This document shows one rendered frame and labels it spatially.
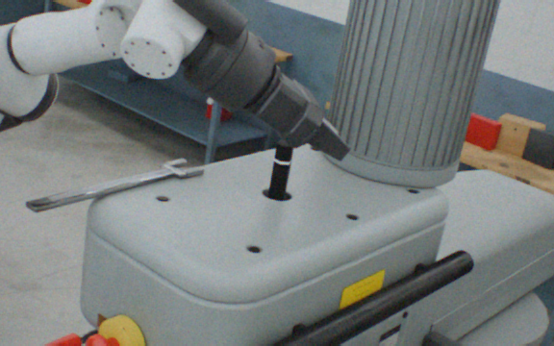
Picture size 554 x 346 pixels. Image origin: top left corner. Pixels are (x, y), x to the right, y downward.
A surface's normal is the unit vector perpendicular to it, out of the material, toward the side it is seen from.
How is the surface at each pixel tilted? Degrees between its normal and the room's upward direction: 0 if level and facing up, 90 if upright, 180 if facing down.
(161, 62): 124
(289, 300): 90
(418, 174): 90
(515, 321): 0
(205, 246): 0
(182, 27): 48
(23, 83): 89
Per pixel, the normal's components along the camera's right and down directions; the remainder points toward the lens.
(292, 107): 0.19, 0.39
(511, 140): -0.53, 0.23
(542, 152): -0.69, 0.15
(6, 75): 0.74, 0.34
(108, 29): 0.87, -0.07
